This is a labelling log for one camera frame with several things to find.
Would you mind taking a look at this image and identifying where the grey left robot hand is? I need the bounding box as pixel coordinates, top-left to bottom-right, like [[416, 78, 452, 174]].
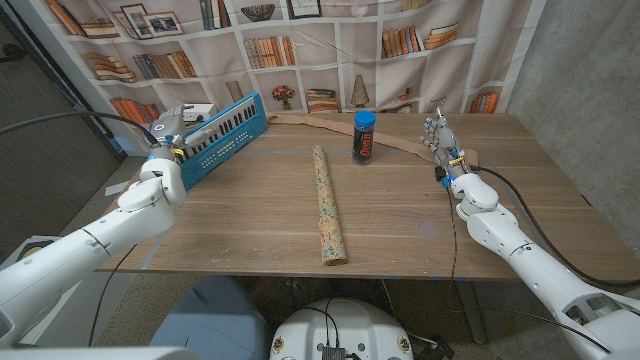
[[148, 104, 222, 160]]

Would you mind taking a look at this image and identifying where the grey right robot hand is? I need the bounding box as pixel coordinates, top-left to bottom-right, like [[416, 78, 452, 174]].
[[419, 105, 474, 179]]

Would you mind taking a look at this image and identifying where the blue toy keyboard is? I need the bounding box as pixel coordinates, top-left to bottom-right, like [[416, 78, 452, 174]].
[[172, 91, 270, 192]]

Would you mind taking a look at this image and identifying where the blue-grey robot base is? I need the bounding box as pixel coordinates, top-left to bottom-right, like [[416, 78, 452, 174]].
[[148, 275, 272, 360]]

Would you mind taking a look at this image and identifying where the floral wrapping paper roll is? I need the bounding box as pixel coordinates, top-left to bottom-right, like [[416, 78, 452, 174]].
[[311, 144, 349, 267]]

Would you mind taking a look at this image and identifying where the white power strip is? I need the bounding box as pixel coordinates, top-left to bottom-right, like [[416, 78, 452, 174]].
[[181, 103, 219, 123]]

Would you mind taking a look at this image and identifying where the dark can with blue lid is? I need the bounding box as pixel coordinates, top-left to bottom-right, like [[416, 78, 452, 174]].
[[351, 110, 378, 167]]

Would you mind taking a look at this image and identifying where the printed bookshelf backdrop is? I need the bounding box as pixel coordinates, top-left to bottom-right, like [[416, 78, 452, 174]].
[[9, 0, 547, 157]]

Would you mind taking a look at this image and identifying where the grey metal table leg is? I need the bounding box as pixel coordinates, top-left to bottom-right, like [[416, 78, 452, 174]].
[[456, 279, 489, 346]]

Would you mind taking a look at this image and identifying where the yellow and black floor mat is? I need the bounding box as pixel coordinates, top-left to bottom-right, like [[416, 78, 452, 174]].
[[13, 238, 57, 262]]

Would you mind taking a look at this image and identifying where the black floor adapter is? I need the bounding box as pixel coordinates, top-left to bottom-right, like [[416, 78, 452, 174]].
[[413, 334, 455, 360]]

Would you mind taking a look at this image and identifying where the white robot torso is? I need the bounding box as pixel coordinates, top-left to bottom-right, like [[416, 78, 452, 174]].
[[268, 298, 415, 360]]

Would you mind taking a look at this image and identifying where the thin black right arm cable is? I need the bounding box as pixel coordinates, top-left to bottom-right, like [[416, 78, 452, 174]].
[[446, 185, 460, 282]]

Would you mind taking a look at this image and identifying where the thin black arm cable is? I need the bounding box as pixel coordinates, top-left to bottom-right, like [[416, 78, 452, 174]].
[[88, 243, 137, 347], [446, 185, 460, 282]]

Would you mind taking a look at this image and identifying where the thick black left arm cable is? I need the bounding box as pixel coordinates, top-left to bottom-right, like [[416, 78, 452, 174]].
[[0, 110, 160, 147]]

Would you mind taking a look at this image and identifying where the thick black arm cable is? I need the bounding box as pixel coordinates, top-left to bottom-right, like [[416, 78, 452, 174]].
[[0, 110, 160, 147], [469, 164, 640, 289]]

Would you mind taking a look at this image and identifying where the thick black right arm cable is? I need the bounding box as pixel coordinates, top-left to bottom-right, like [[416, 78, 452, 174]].
[[469, 164, 640, 289]]

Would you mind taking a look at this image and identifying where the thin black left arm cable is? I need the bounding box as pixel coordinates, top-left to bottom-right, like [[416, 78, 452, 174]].
[[88, 243, 137, 347]]

